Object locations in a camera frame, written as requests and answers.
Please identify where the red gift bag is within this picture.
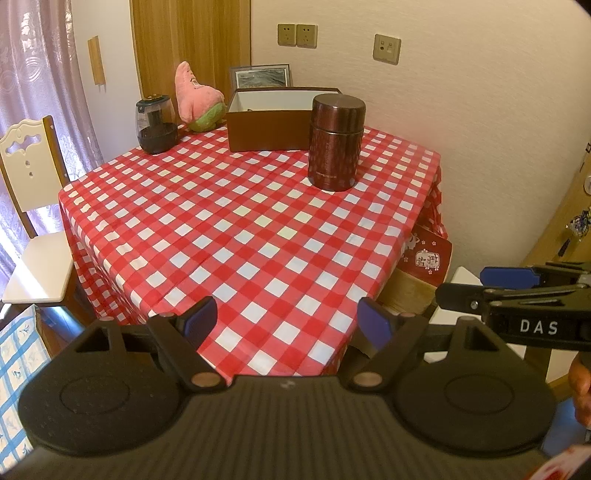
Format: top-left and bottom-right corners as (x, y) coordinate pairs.
(399, 224), (455, 289)

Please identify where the wooden wall fixture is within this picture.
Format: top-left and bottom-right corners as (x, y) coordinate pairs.
(88, 35), (105, 95)

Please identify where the dark glass jar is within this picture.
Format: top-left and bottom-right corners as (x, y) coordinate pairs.
(135, 95), (178, 154)

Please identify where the person's right hand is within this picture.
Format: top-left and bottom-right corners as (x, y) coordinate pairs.
(568, 357), (591, 426)

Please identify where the blue checkered cloth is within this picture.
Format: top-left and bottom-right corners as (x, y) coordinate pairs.
(0, 305), (51, 457)

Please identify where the red white checkered tablecloth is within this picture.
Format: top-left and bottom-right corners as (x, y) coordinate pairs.
(58, 124), (455, 377)

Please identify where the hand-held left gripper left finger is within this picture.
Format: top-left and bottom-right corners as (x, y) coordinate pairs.
(67, 296), (229, 394)

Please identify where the hanging key tassel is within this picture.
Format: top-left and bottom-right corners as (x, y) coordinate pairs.
(558, 208), (591, 257)

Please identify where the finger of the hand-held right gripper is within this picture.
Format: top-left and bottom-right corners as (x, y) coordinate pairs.
(435, 282), (502, 320)
(479, 261), (591, 289)

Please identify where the cream wooden chair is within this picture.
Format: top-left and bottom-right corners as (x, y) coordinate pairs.
(0, 115), (78, 306)

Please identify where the pale purple curtain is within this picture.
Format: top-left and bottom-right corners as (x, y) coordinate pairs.
(0, 0), (105, 301)

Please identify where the framed picture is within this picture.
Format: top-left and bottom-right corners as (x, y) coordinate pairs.
(229, 64), (294, 90)

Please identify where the brown metal canister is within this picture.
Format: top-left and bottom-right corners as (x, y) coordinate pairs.
(307, 93), (366, 192)

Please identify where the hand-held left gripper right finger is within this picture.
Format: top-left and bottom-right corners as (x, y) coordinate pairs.
(344, 296), (509, 394)

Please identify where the beige wall switch panel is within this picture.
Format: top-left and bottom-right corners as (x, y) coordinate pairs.
(373, 34), (402, 64)

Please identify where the brown cardboard box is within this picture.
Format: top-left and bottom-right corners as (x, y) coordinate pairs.
(225, 86), (343, 153)

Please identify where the white seat wooden chair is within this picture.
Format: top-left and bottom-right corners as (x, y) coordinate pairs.
(429, 267), (573, 385)

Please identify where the pink starfish plush toy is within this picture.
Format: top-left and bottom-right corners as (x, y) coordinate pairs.
(174, 61), (226, 134)

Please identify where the tan woven box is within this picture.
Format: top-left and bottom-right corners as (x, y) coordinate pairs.
(383, 268), (437, 319)

